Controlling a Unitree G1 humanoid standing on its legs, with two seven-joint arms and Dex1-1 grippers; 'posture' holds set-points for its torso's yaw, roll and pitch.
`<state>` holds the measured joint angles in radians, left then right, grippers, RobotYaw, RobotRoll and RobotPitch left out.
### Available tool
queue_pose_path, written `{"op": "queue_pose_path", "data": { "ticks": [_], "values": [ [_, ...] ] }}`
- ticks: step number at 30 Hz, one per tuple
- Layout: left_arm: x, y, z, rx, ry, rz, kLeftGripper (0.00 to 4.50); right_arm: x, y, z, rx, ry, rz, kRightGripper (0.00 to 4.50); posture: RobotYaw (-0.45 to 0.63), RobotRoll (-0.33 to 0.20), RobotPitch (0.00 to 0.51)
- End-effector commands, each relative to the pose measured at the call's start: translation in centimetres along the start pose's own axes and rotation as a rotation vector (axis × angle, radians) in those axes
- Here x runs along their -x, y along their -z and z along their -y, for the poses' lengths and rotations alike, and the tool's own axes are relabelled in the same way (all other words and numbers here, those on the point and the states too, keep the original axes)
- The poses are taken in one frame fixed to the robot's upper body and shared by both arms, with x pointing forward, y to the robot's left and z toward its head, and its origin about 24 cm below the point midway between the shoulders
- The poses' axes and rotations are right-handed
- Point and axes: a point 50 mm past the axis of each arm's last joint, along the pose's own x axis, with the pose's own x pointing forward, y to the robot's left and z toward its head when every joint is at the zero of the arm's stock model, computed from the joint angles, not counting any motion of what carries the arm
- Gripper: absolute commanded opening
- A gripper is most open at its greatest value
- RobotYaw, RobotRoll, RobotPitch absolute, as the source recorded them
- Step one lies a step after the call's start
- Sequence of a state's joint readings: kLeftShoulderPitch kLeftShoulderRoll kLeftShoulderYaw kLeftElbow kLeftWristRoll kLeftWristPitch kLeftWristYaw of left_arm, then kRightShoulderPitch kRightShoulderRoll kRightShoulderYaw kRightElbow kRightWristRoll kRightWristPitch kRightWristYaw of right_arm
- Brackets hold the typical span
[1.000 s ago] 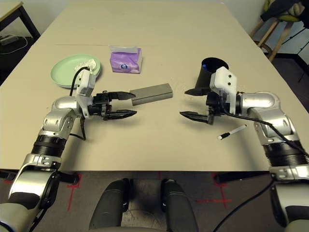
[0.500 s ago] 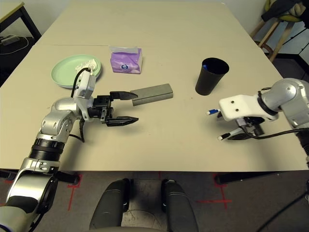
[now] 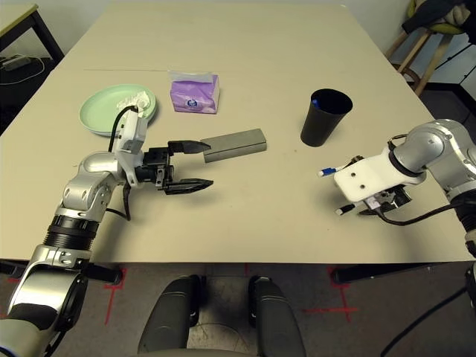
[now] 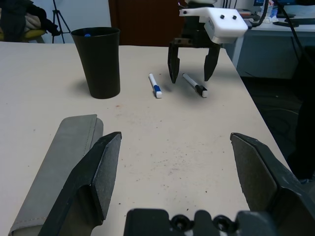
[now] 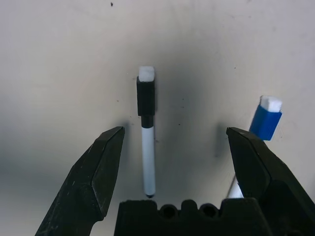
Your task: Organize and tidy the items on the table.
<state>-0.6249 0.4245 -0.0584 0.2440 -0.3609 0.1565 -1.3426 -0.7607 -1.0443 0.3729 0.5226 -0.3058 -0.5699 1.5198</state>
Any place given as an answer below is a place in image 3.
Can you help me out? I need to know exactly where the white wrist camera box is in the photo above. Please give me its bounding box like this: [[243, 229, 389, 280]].
[[111, 111, 148, 185], [333, 150, 427, 204]]

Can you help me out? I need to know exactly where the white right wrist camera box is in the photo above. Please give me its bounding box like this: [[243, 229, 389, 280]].
[[333, 150, 427, 204]]

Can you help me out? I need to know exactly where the grey power adapter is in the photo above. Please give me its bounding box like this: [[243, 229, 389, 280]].
[[1, 55, 30, 70]]

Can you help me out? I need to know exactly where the beige cloth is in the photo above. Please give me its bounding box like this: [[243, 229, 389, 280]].
[[444, 3, 472, 27]]

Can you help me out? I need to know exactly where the grey robot right leg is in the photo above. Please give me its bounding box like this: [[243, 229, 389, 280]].
[[248, 274, 308, 357]]

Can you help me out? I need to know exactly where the light blue plate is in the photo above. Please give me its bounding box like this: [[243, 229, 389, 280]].
[[81, 107, 161, 137]]

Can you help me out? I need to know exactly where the white tissue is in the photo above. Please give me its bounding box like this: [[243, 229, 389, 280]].
[[117, 90, 150, 119]]

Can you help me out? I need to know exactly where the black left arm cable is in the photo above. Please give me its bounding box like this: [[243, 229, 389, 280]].
[[106, 106, 137, 222]]

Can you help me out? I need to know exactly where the black cup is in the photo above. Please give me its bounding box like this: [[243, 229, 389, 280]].
[[300, 88, 353, 148]]

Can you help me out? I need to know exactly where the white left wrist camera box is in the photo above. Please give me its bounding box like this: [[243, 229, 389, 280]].
[[111, 111, 148, 185]]

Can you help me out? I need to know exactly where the beige side table black frame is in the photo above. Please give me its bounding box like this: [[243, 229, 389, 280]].
[[0, 3, 65, 62]]

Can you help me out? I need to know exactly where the thin white cable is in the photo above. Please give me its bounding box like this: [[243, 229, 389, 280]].
[[0, 57, 46, 87]]

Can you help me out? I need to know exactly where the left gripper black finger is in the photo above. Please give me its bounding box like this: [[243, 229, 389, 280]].
[[167, 139, 213, 155], [162, 178, 215, 196]]

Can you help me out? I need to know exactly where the yellow-green seat cushion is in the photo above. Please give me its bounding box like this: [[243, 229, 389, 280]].
[[407, 0, 466, 36]]

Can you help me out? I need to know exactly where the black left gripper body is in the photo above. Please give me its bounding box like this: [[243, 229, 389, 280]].
[[135, 146, 176, 192]]

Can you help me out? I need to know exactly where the wooden stool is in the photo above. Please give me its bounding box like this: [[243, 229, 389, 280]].
[[385, 28, 453, 97]]

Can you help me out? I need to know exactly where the grey robot leg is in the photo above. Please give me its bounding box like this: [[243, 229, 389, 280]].
[[137, 274, 204, 357], [248, 274, 308, 357]]

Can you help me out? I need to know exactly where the grey robot left leg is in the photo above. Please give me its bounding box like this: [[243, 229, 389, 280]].
[[137, 274, 204, 357]]

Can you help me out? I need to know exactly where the light green plate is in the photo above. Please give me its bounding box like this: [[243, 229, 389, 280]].
[[79, 83, 159, 135]]

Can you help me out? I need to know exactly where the white marker blue cap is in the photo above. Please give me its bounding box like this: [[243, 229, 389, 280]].
[[317, 166, 349, 178]]

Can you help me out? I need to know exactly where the grey glasses case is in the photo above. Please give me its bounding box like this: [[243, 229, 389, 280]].
[[202, 128, 268, 164]]

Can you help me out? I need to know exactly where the black table foot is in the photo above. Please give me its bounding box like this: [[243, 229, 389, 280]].
[[0, 260, 123, 283], [332, 263, 447, 286]]

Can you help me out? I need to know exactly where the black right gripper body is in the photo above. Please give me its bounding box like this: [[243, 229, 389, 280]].
[[358, 185, 412, 219]]

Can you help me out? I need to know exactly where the purple tissue pack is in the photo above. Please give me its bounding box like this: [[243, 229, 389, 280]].
[[167, 69, 220, 115]]

